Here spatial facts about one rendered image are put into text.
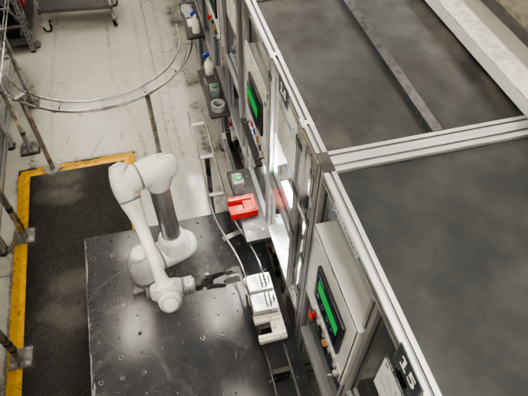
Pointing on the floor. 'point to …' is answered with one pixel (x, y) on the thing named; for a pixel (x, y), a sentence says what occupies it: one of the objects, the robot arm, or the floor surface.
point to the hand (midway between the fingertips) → (234, 274)
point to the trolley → (72, 9)
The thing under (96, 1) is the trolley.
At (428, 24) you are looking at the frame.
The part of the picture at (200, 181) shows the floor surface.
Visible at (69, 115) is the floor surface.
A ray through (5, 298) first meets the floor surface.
